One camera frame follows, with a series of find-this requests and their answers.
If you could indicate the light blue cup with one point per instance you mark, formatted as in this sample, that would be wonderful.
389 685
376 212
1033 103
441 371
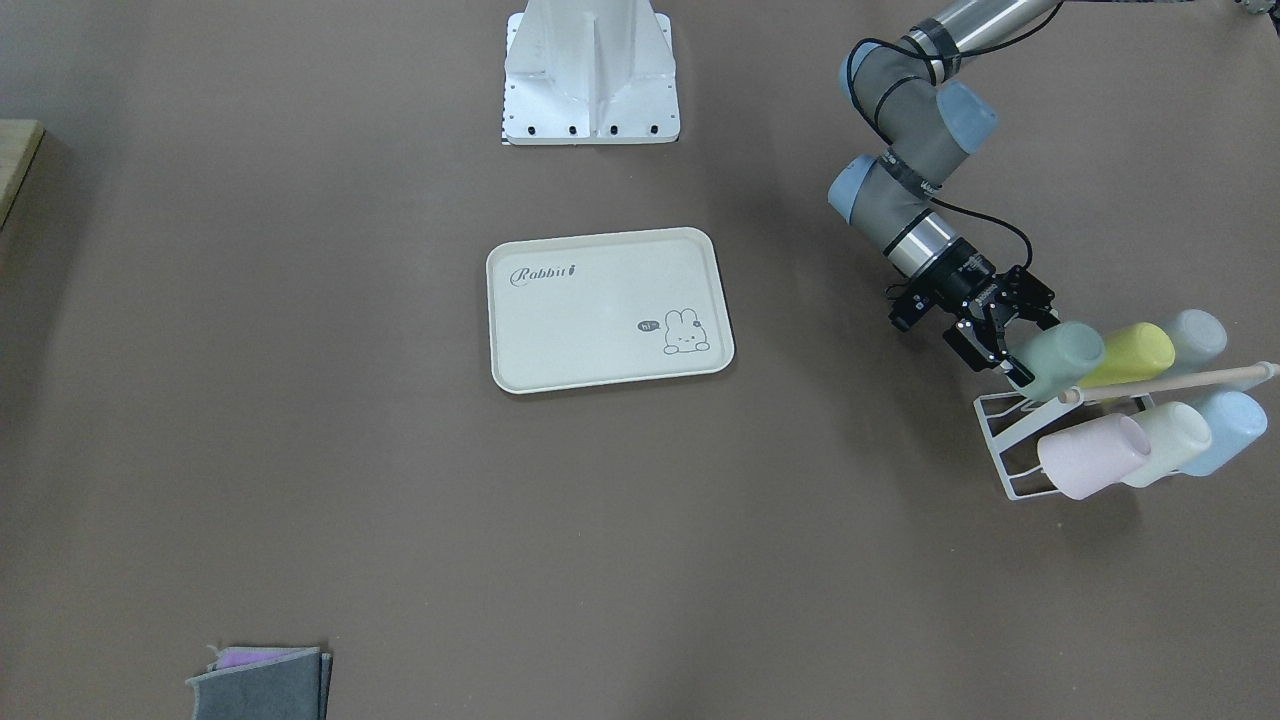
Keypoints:
1236 421

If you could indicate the grey-white cup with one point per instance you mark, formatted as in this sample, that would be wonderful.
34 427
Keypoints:
1198 338

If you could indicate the yellow cup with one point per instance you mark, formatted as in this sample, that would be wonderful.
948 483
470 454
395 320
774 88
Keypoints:
1139 352

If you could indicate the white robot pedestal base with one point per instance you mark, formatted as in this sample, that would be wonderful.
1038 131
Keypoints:
590 73

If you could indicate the grey folded cloth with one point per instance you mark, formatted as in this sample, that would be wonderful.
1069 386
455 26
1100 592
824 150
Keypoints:
264 683

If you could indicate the cream cup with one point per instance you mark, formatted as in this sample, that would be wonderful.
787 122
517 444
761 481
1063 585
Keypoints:
1177 434

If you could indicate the cream rabbit tray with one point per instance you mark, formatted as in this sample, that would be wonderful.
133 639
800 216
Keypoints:
598 309

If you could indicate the white wire cup rack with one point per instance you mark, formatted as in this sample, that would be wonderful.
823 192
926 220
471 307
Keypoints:
1011 425

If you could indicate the green cup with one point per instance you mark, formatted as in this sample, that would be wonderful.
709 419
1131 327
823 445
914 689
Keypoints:
1058 359

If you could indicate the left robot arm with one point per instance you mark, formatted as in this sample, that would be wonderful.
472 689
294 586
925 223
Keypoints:
908 92

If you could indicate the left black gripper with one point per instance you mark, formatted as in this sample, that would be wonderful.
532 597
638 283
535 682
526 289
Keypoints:
962 277

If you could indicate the pink cup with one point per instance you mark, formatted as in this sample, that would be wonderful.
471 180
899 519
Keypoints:
1081 460

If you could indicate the wooden cutting board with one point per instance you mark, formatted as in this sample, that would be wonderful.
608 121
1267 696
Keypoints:
20 139

